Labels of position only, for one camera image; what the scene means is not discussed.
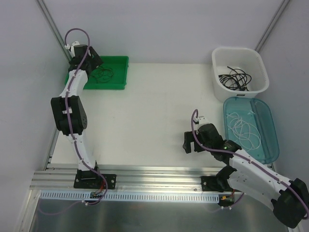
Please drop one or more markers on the aluminium mounting rail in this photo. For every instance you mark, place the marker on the aluminium mounting rail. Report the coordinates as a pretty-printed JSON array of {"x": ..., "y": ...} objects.
[{"x": 129, "y": 178}]

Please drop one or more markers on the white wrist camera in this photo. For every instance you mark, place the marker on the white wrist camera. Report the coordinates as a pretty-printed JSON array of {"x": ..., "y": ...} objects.
[
  {"x": 200, "y": 120},
  {"x": 70, "y": 47}
]

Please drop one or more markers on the white slotted cable duct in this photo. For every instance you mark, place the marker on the white slotted cable duct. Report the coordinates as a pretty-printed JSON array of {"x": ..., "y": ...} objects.
[{"x": 131, "y": 196}]

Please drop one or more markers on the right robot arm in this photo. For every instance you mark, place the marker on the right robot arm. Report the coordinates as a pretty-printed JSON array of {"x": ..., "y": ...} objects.
[{"x": 287, "y": 199}]

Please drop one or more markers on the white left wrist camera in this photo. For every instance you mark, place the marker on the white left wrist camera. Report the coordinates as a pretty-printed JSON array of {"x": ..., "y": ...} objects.
[{"x": 70, "y": 47}]

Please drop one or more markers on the green plastic tray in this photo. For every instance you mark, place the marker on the green plastic tray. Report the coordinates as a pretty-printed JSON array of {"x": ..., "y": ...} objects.
[{"x": 111, "y": 75}]

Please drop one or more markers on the teal transparent plastic bin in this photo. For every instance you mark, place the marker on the teal transparent plastic bin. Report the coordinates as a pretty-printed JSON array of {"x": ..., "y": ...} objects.
[{"x": 249, "y": 123}]

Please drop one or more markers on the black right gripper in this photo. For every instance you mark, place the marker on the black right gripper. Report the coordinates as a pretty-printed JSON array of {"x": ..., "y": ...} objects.
[{"x": 191, "y": 142}]

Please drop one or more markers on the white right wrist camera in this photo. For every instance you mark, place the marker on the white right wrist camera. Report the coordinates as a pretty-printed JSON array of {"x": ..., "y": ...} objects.
[{"x": 200, "y": 120}]

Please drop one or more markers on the white plastic basin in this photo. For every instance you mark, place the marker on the white plastic basin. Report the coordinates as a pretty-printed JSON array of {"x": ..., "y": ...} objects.
[{"x": 224, "y": 59}]

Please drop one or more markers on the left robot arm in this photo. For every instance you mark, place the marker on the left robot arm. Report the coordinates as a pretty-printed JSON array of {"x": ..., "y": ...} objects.
[{"x": 68, "y": 111}]

